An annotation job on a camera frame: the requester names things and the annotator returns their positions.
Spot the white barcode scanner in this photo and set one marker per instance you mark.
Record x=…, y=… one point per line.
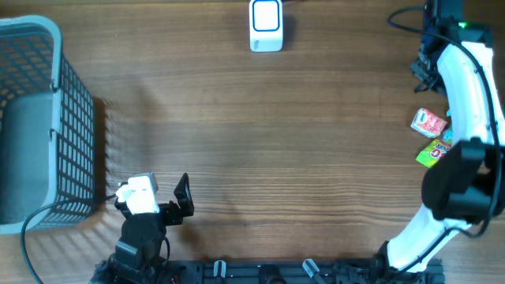
x=265, y=25

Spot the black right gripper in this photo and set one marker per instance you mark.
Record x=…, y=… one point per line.
x=419, y=69

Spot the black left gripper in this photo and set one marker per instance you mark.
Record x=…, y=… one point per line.
x=176, y=215

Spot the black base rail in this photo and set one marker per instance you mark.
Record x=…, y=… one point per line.
x=341, y=271

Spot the red white small packet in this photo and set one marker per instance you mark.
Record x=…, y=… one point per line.
x=427, y=123

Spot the grey plastic shopping basket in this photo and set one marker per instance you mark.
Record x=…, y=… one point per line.
x=47, y=130

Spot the green Haribo gummy bag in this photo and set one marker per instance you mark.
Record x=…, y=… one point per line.
x=437, y=149

